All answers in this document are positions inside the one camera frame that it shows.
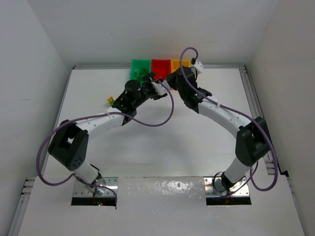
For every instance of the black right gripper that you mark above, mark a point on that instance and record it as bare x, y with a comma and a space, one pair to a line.
173, 78

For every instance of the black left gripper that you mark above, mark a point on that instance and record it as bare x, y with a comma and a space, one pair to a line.
149, 80

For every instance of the green lego brick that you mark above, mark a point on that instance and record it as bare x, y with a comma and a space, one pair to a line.
138, 73

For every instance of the yellow green lego pair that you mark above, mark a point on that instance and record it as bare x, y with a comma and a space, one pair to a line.
110, 100

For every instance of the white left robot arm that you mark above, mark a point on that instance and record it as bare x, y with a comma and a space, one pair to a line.
70, 142

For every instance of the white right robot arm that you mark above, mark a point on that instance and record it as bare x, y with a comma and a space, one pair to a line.
250, 143

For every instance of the yellow plastic bin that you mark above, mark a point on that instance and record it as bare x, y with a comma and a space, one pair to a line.
175, 64

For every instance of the red plastic bin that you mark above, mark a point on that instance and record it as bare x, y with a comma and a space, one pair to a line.
161, 68

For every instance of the green plastic bin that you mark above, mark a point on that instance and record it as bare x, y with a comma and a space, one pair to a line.
139, 63

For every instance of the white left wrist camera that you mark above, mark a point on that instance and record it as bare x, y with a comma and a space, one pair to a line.
160, 88

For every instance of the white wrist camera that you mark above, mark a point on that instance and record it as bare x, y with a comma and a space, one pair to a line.
198, 66
160, 88

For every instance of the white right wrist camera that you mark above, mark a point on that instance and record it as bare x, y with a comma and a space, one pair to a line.
198, 66

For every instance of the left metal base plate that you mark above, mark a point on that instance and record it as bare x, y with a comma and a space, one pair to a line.
105, 188

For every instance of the aluminium frame rail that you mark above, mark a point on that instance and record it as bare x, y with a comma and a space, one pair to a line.
256, 111

